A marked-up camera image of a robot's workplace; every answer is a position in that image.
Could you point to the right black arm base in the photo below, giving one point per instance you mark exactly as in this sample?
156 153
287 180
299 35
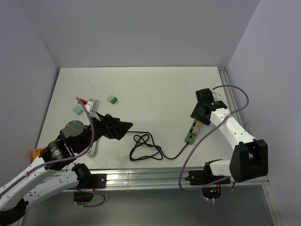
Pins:
201 177

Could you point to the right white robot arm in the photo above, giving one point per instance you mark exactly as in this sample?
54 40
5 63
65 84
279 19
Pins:
250 156

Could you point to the green power strip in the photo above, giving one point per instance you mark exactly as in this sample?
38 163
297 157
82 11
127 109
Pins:
190 138

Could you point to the green plug adapter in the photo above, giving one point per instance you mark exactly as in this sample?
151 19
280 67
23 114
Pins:
112 99

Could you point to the orange power strip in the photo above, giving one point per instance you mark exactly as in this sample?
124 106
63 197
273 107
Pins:
36 152

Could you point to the aluminium side frame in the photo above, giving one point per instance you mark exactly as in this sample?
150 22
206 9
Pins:
268 195

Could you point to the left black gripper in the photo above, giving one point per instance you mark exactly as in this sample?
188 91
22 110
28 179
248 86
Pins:
110 124

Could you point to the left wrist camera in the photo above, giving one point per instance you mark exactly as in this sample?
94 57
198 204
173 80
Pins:
91 106

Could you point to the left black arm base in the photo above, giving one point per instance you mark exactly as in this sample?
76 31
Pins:
96 181

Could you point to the light blue plug adapter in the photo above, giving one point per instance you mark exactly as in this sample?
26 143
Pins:
78 110

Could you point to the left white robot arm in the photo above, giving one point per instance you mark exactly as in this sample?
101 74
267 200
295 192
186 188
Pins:
30 187

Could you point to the pink plug adapter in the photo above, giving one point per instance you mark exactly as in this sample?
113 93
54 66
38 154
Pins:
195 130

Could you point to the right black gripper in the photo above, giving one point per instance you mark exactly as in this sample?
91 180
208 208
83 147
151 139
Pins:
195 114

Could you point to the aluminium mounting rail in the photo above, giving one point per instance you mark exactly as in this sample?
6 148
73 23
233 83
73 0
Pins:
147 179

